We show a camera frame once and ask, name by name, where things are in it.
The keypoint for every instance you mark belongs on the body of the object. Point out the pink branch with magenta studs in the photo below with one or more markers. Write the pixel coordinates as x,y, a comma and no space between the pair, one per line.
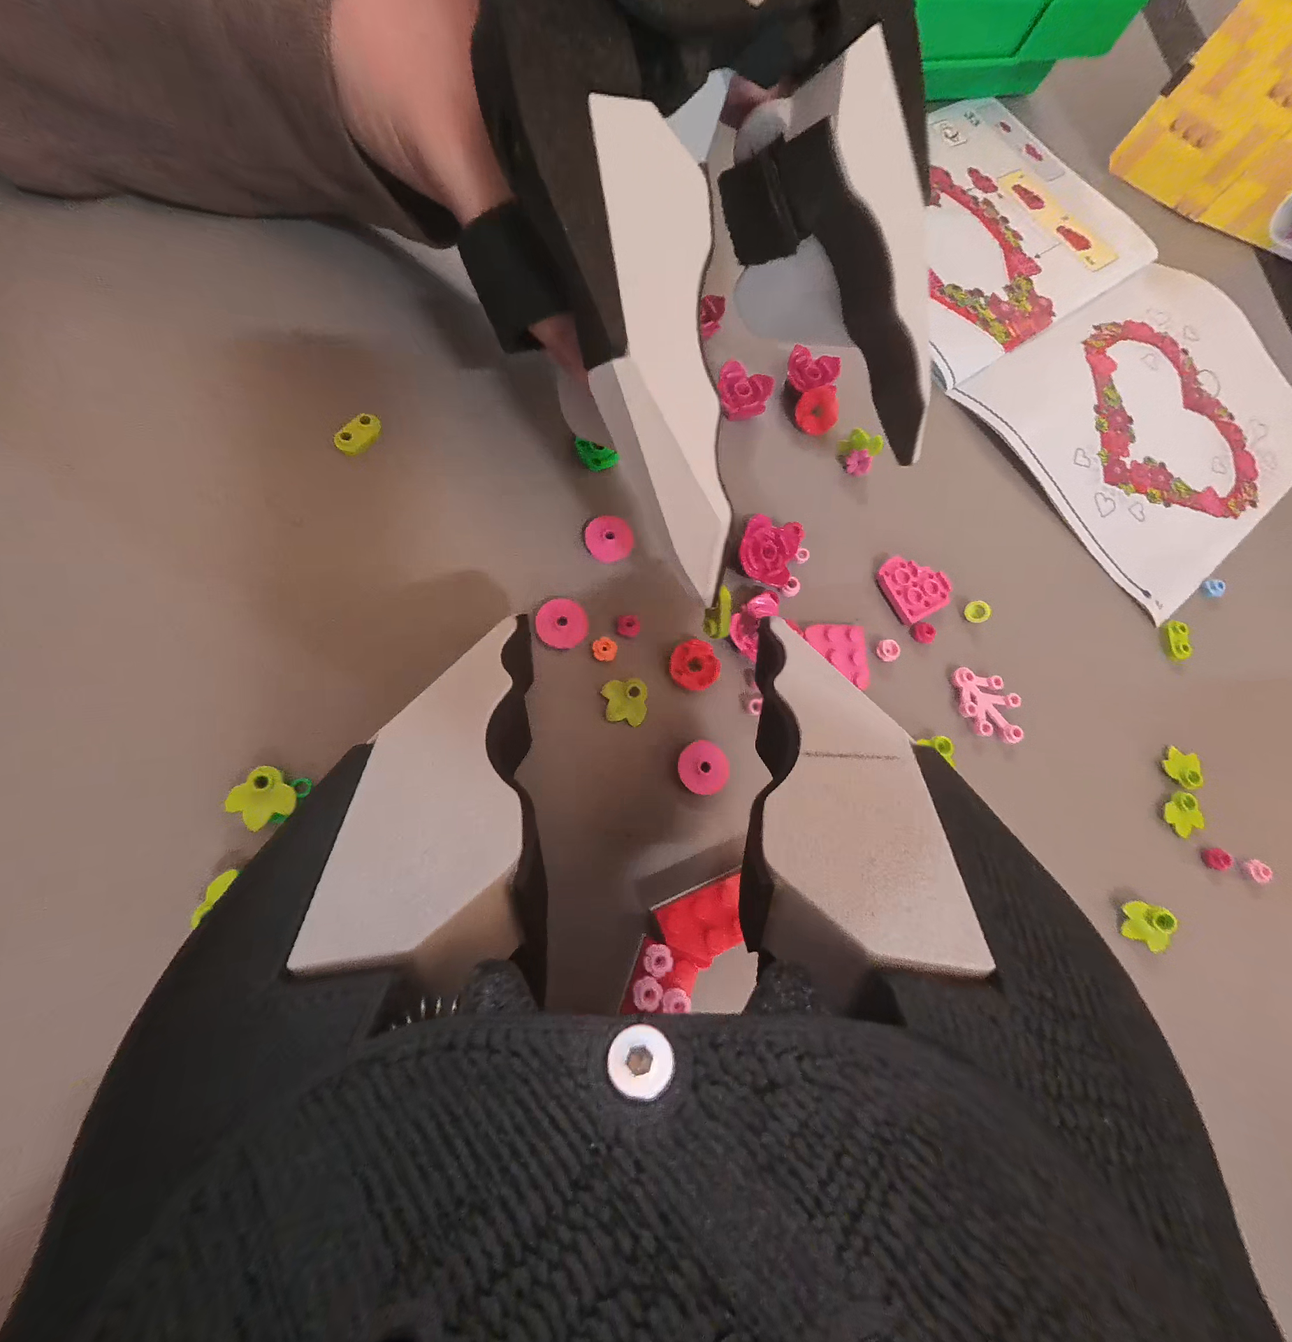
797,571

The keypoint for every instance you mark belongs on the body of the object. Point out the person's left hand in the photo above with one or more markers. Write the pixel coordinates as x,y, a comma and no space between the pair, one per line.
415,105

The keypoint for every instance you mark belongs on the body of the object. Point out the green bin with lego pieces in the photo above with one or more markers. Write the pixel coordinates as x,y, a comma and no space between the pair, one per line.
981,42

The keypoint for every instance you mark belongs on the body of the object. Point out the red lego heart frame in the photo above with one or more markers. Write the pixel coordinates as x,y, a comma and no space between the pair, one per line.
698,922

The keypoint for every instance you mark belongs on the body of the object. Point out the yellow lego box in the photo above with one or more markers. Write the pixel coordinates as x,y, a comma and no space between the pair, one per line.
1221,105

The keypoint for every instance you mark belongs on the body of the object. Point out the pink lego heart plate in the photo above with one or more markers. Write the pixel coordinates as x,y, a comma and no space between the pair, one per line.
840,653
912,587

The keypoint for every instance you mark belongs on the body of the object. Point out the pink lego disc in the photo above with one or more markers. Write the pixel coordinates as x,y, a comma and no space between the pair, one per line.
692,776
551,631
600,545

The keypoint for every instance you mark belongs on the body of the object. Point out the plain pink lego branch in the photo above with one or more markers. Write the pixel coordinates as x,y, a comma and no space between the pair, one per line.
752,691
986,702

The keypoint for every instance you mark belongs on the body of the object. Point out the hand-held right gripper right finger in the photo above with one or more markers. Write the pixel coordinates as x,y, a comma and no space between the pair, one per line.
866,859

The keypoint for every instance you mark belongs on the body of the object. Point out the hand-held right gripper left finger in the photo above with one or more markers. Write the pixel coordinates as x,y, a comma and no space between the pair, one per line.
424,839

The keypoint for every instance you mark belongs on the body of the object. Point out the lime two-hole lego plate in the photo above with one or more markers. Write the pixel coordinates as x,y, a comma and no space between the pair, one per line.
1177,639
357,433

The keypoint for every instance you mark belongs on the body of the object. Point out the lime lego leaf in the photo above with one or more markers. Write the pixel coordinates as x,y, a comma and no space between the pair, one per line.
1149,925
937,747
863,442
1183,813
1181,767
624,701

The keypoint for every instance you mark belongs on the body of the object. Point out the green stem lego flower bunch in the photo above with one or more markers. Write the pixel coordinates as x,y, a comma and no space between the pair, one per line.
257,799

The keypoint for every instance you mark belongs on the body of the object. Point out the lego instruction booklet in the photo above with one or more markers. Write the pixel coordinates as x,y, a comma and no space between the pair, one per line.
1127,524

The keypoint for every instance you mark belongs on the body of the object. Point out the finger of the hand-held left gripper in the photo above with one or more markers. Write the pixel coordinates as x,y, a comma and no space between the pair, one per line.
903,262
655,314

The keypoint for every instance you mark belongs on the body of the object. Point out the person's left forearm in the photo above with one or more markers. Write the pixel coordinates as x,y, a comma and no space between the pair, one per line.
163,94

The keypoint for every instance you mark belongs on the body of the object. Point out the magenta lego rose cluster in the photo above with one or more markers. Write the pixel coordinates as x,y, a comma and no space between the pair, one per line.
744,388

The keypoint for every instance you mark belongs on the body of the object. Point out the dark pink lego rose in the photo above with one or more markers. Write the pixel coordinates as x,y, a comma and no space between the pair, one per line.
769,547

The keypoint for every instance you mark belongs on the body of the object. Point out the red round lego piece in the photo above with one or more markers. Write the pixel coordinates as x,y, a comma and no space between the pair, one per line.
683,671
814,411

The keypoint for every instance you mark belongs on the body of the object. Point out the green round lego piece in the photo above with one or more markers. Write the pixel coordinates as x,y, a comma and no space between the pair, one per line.
595,453

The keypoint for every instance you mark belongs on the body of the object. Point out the lime lego stem piece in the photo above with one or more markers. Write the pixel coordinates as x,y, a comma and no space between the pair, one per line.
718,613

